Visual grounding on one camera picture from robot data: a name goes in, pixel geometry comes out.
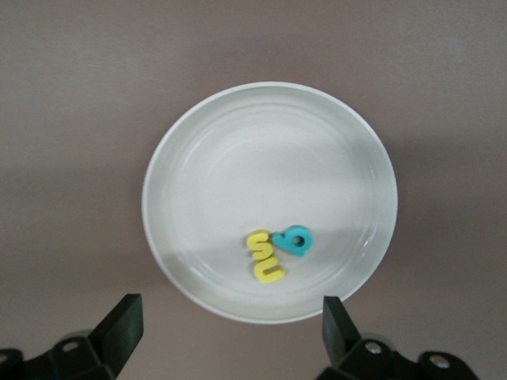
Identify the yellow foam letter u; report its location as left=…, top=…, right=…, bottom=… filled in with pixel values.
left=253, top=255, right=286, bottom=284

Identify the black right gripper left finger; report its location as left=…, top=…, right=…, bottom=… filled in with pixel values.
left=0, top=293, right=143, bottom=380

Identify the brown table cover sheet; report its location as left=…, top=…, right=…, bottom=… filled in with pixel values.
left=0, top=0, right=507, bottom=380

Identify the yellow foam letter s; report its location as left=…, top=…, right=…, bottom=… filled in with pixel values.
left=246, top=230, right=274, bottom=259

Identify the beige round plate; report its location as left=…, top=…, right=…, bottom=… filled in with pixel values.
left=141, top=82, right=398, bottom=325

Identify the teal foam letter b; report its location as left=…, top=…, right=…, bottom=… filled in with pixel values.
left=272, top=225, right=314, bottom=259

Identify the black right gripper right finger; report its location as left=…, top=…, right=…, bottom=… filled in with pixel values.
left=322, top=295, right=481, bottom=380

